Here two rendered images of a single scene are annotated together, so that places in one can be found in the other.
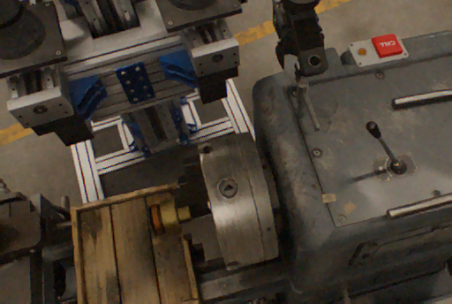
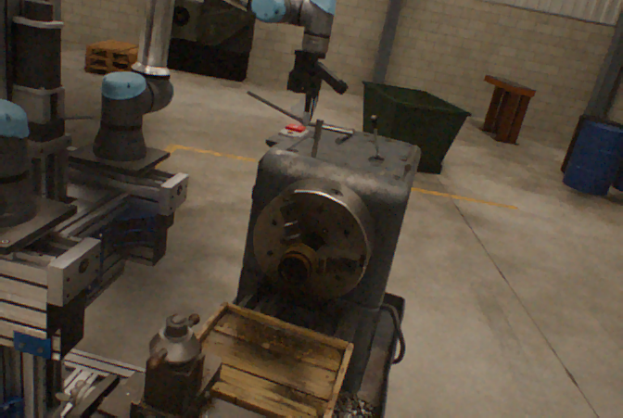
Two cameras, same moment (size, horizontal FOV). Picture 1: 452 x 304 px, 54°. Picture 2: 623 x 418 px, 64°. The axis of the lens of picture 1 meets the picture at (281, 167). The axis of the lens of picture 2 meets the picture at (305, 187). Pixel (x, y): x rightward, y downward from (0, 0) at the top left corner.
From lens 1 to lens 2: 1.27 m
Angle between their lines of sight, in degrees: 58
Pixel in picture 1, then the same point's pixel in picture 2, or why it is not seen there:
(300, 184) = (361, 175)
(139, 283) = (299, 373)
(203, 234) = (334, 253)
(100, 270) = (260, 392)
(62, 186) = not seen: outside the picture
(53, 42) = (48, 203)
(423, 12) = not seen: hidden behind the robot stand
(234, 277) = (339, 328)
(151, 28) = (91, 196)
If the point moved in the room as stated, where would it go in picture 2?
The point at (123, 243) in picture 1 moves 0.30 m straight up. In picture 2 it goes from (246, 363) to (265, 248)
